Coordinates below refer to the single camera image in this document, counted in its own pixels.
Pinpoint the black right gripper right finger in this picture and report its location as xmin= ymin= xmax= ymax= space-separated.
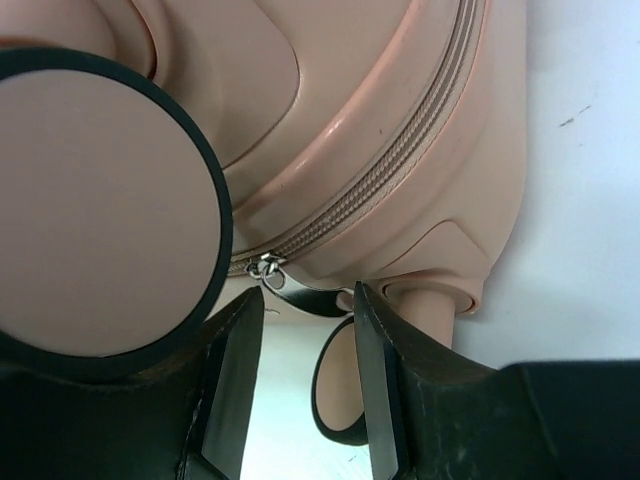
xmin=354 ymin=283 xmax=639 ymax=479

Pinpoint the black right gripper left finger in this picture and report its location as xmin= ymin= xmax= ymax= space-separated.
xmin=1 ymin=287 xmax=264 ymax=479

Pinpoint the pink hard-shell suitcase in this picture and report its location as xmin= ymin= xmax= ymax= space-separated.
xmin=0 ymin=0 xmax=531 ymax=446

